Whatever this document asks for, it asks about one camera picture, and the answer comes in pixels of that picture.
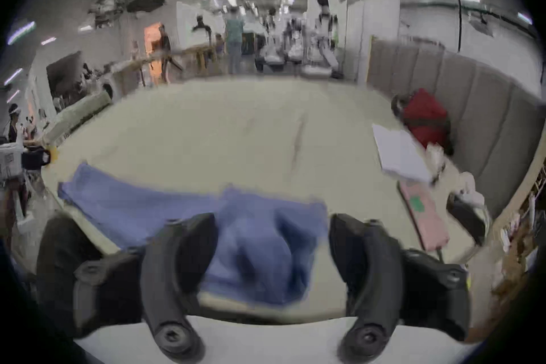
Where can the white paper sheet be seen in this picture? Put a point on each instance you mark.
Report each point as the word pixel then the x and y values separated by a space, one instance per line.
pixel 401 153

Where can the blue garment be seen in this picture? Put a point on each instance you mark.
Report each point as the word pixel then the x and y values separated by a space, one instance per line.
pixel 256 234

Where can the spare hand-held gripper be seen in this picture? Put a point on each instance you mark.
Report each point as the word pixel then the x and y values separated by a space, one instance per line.
pixel 467 213

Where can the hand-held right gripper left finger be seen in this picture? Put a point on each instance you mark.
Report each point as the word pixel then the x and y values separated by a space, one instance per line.
pixel 179 268

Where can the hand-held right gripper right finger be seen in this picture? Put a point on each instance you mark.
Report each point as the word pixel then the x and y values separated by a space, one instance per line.
pixel 371 268

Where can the white robot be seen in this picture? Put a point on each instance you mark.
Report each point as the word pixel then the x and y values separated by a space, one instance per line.
pixel 325 34
pixel 269 48

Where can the pink phone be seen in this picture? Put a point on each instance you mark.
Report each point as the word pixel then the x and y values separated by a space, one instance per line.
pixel 422 213

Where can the grey padded headboard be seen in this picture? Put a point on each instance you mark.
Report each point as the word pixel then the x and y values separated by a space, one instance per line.
pixel 482 106

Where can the red bag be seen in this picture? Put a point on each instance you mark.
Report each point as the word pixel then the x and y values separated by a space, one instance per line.
pixel 426 117

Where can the wooden table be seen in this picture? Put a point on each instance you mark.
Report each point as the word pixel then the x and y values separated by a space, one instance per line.
pixel 196 53

